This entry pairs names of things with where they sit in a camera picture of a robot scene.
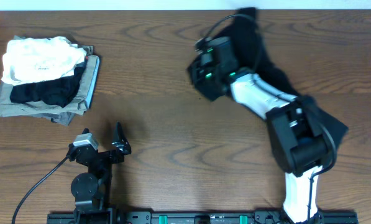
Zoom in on black t-shirt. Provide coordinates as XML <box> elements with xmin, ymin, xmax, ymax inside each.
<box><xmin>186</xmin><ymin>7</ymin><xmax>349</xmax><ymax>149</ymax></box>

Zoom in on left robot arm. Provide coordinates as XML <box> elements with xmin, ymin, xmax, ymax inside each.
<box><xmin>66</xmin><ymin>122</ymin><xmax>131</xmax><ymax>223</ymax></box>

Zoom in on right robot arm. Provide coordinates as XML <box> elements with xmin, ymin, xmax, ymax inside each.
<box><xmin>187</xmin><ymin>52</ymin><xmax>347</xmax><ymax>223</ymax></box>

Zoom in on black folded garment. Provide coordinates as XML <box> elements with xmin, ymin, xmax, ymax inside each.
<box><xmin>10</xmin><ymin>58</ymin><xmax>88</xmax><ymax>108</ymax></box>

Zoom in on beige folded garment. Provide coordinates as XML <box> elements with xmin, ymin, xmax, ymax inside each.
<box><xmin>0</xmin><ymin>55</ymin><xmax>100</xmax><ymax>117</ymax></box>

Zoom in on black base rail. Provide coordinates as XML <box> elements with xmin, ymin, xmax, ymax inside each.
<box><xmin>47</xmin><ymin>210</ymin><xmax>359</xmax><ymax>224</ymax></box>

